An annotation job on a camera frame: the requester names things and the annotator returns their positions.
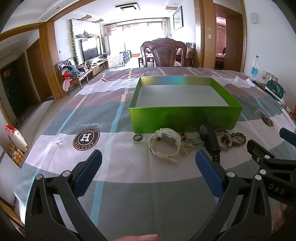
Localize person's left hand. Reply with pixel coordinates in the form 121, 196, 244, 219
113, 234, 159, 241

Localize pile of clothes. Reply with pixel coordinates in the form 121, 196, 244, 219
61, 65, 80, 91

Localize red and white bag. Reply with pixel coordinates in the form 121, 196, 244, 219
5, 124, 28, 153

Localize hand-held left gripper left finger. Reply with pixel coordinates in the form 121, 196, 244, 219
24, 149, 109, 241

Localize dark carved wooden chair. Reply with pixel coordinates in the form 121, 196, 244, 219
141, 38, 188, 68

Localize pair of shoes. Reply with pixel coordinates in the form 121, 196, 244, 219
14, 115, 28, 127

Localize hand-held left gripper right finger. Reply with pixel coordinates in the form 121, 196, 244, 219
195, 149, 272, 241

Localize person's right hand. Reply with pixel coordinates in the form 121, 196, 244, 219
271, 200, 296, 226

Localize white play fence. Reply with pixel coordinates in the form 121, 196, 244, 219
109, 54, 125, 68

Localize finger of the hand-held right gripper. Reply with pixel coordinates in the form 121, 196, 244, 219
279, 127, 296, 144
246, 139, 296, 183

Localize wooden sofa with cushions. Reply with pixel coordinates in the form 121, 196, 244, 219
177, 42, 197, 68

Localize black wrist watch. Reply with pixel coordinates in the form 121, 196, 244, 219
199, 124, 221, 163

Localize wooden armchair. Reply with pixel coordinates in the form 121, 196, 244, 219
57, 58, 89, 91

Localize small white cartons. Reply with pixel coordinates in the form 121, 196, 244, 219
261, 71, 278, 84

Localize flat screen television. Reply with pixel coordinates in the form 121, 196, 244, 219
81, 37, 99, 62

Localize dark mixed bead bracelet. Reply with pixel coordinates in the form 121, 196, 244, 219
231, 132, 247, 145

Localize orange cardboard box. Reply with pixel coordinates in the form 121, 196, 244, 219
9, 142, 25, 166

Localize clear crystal bead bracelet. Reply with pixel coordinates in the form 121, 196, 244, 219
180, 144, 193, 157

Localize beige curtain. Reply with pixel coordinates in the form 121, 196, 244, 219
105, 23, 117, 37

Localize green and white carton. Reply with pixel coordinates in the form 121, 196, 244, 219
265, 77, 287, 105

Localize plastic water bottle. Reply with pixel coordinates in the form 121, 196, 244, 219
250, 55, 259, 81

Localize brown wooden bead bracelet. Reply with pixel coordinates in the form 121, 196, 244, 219
220, 133, 234, 151

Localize rectangular ceiling light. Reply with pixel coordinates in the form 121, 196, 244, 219
116, 3, 140, 11

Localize pale green bead bracelet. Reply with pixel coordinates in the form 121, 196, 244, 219
185, 137, 206, 147

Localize green hanging vine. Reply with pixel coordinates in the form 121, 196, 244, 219
69, 20, 79, 65

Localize dark entrance door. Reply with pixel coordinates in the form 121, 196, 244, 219
0, 52, 28, 118

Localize framed wall picture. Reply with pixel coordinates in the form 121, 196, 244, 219
173, 6, 183, 30

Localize plaid printed tablecloth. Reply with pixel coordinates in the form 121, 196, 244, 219
14, 67, 296, 241

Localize white wrist watch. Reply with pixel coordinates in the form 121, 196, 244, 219
148, 128, 182, 164

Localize wooden television cabinet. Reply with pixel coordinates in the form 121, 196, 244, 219
89, 59, 109, 76

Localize green cardboard box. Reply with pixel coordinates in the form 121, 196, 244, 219
129, 77, 243, 134

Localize pale pink bead bracelet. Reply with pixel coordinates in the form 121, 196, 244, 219
215, 128, 232, 137

